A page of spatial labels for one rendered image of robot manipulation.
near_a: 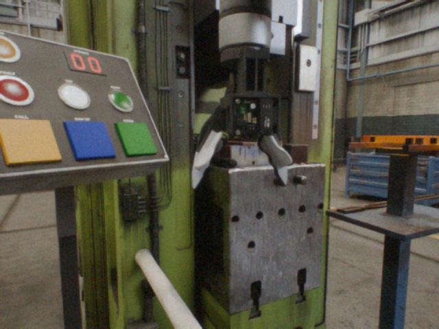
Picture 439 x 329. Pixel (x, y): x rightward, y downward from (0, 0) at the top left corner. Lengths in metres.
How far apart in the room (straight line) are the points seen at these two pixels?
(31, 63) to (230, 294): 0.77
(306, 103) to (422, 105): 8.11
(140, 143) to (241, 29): 0.33
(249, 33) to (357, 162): 4.60
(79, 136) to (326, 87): 1.05
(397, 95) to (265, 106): 9.30
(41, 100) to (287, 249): 0.80
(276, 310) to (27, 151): 0.88
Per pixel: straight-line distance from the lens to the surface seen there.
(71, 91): 0.65
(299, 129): 1.27
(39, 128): 0.57
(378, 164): 4.82
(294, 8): 1.12
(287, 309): 1.15
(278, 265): 1.05
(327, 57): 1.41
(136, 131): 0.66
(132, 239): 1.02
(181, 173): 1.01
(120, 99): 0.70
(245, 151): 0.95
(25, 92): 0.61
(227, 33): 0.45
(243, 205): 0.90
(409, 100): 9.51
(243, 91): 0.41
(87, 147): 0.59
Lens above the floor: 1.02
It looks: 7 degrees down
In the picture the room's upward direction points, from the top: straight up
